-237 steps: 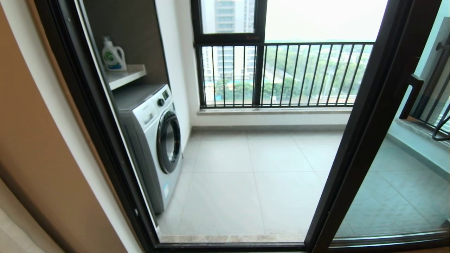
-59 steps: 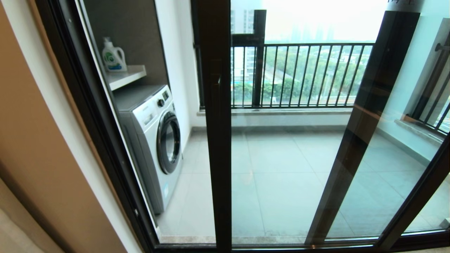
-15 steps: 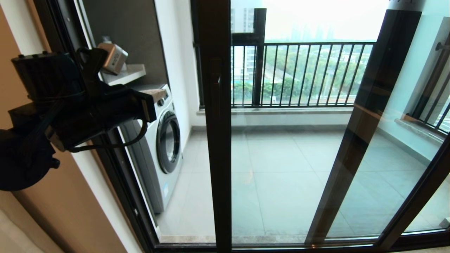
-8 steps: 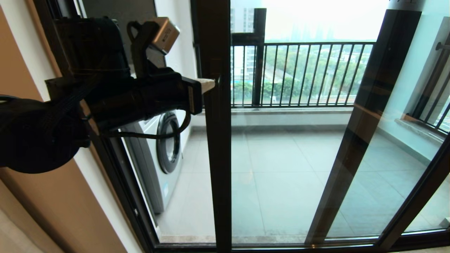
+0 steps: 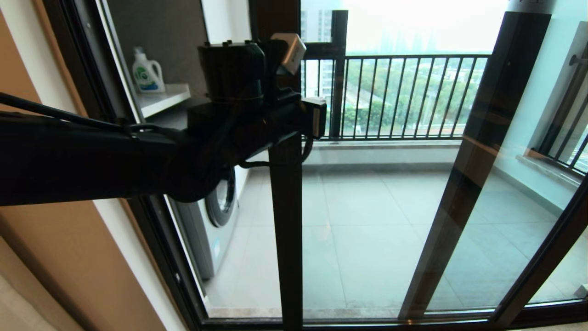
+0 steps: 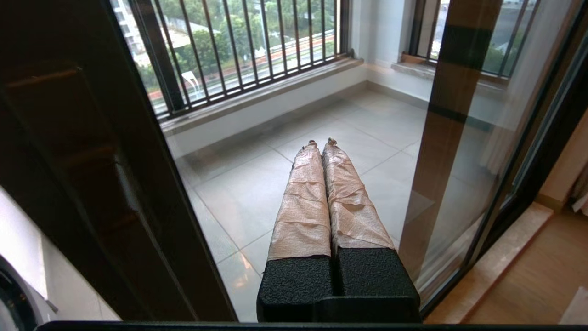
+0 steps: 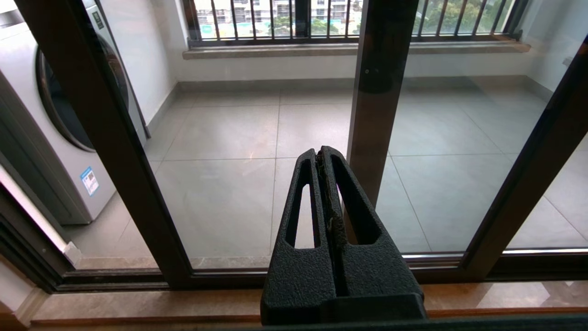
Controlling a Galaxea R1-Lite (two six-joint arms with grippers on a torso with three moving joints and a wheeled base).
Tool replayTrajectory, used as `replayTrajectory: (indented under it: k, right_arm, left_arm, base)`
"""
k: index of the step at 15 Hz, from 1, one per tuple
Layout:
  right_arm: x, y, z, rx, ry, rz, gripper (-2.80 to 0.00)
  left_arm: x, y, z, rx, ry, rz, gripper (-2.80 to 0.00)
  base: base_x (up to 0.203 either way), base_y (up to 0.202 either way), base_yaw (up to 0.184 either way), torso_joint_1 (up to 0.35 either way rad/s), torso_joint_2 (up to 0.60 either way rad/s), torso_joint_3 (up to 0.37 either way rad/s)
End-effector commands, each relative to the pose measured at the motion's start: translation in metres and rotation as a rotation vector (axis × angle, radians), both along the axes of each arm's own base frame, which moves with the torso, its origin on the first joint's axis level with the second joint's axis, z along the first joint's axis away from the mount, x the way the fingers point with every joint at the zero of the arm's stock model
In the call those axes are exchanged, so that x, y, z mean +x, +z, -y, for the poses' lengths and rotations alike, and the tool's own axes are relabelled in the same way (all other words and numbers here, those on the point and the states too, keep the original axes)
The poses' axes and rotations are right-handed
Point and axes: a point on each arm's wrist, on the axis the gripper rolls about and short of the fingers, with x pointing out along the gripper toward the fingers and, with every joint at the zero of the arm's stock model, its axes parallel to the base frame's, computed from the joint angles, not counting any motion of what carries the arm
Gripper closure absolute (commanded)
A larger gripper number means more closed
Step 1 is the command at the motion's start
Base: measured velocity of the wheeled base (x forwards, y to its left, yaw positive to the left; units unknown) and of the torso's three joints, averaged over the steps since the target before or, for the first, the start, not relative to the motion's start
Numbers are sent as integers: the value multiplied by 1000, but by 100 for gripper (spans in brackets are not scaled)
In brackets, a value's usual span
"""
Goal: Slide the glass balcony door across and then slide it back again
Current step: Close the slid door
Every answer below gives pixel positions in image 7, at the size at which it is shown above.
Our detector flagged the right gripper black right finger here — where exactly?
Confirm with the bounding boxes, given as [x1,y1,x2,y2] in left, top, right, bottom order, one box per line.
[322,146,428,322]

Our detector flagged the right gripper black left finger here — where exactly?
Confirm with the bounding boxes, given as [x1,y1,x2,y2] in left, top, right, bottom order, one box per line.
[261,147,337,325]

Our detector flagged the dark brown sliding glass door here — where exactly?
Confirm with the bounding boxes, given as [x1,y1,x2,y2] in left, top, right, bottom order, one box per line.
[14,0,588,290]

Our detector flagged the dark framed sliding glass door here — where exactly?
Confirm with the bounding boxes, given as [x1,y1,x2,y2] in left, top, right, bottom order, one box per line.
[0,152,170,294]

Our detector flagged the long stone window sill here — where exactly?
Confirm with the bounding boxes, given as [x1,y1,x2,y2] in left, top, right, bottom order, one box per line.
[182,40,531,60]

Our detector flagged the long black balcony railing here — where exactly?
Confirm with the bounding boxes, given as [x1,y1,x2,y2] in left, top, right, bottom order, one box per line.
[183,0,524,47]

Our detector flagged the white front-load washing machine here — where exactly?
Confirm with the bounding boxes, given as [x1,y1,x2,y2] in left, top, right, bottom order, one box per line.
[0,0,151,226]

